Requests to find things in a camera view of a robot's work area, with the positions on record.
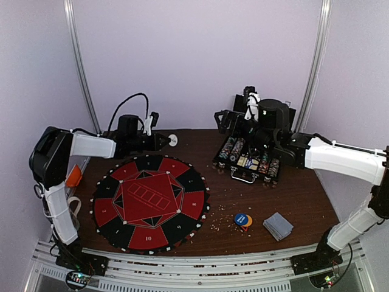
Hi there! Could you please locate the blue small blind button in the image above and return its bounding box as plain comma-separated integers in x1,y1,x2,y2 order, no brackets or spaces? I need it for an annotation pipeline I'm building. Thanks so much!
234,214,249,226

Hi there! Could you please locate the left inner poker chip row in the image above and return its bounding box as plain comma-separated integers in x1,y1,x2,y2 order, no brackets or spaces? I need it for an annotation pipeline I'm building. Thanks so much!
229,138,245,162

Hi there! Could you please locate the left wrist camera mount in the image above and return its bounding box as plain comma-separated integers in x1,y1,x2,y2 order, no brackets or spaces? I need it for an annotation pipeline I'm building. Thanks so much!
143,111,159,136

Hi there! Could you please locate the aluminium frame post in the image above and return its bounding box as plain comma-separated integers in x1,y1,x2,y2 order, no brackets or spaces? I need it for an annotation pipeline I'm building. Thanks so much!
63,0,101,134
295,0,332,132

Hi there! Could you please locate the aluminium frame post right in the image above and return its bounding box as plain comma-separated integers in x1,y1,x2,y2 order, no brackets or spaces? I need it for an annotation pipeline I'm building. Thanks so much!
295,0,332,132

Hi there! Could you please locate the aluminium frame post left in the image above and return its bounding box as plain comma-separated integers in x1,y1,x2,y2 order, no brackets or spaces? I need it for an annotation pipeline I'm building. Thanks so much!
63,0,101,134

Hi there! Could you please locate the round red black poker mat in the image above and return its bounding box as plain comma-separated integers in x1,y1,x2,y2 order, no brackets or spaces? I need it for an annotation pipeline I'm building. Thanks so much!
90,155,210,255

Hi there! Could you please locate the right inner poker chip row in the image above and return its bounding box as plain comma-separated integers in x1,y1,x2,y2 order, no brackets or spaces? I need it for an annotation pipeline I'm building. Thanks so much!
258,151,270,175

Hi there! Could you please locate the clear dealer button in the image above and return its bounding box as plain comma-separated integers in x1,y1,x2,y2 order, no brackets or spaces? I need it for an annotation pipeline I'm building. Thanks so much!
168,134,178,147

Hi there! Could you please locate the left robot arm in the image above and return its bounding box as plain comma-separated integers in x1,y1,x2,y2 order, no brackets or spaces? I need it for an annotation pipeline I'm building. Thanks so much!
29,112,177,245

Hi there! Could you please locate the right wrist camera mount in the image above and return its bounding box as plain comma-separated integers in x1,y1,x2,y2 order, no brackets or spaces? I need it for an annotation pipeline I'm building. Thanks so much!
243,86,261,122

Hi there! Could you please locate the orange big blind button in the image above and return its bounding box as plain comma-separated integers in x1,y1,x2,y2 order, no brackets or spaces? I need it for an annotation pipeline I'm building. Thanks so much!
244,215,253,227

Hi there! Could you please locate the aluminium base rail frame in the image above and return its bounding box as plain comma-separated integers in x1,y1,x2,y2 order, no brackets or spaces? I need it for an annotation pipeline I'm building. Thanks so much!
24,241,374,291

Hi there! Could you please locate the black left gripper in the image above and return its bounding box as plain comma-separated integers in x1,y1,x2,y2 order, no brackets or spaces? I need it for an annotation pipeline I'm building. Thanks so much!
128,133,171,151

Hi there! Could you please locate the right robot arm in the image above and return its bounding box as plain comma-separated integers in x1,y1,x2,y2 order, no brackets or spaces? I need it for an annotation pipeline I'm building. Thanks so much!
214,96,388,269

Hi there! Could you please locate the orange plastic cup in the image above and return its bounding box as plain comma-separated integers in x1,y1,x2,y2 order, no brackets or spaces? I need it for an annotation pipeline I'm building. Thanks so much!
65,164,83,188

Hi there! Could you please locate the poker chip row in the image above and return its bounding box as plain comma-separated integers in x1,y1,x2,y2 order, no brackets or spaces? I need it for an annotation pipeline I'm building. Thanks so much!
258,151,270,175
268,158,280,178
218,137,236,159
229,138,245,162

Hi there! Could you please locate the white patterned mug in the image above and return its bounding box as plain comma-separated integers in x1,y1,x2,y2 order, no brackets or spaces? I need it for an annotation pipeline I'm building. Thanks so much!
67,196,81,231

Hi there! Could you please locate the grey playing card deck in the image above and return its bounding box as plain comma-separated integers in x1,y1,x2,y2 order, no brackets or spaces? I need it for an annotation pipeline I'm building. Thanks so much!
263,212,294,241

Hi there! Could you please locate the right outer poker chip row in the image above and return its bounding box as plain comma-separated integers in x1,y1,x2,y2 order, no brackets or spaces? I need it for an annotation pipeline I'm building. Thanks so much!
268,158,280,178

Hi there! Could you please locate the blue texas holdem card box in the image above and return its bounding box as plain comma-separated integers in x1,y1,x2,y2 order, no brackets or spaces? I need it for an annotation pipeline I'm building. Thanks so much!
237,156,260,170

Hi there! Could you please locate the left outer poker chip row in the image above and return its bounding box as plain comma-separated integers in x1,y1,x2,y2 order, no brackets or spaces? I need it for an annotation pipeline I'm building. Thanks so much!
218,137,236,159

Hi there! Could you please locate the black poker chip case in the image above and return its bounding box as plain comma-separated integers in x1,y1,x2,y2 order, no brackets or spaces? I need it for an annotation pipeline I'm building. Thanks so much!
213,92,295,185

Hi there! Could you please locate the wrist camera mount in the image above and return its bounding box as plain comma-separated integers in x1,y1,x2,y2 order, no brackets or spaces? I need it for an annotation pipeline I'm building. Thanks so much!
143,111,159,136
243,86,261,122

